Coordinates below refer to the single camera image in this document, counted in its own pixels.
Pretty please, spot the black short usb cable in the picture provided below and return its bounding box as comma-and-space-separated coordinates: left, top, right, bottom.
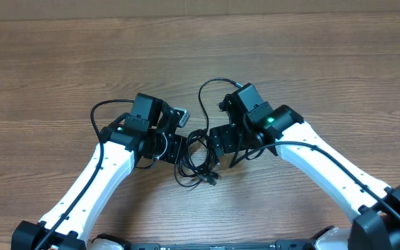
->
185, 130, 222, 187

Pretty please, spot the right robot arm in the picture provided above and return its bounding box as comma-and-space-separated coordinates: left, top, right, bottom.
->
210, 83, 400, 249

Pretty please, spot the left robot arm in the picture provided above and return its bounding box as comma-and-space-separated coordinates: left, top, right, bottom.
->
11, 93, 190, 250

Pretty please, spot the black long usb cable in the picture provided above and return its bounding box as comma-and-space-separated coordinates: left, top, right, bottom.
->
174, 77, 244, 188

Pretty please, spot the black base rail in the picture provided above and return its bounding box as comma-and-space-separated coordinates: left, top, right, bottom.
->
127, 239, 316, 250

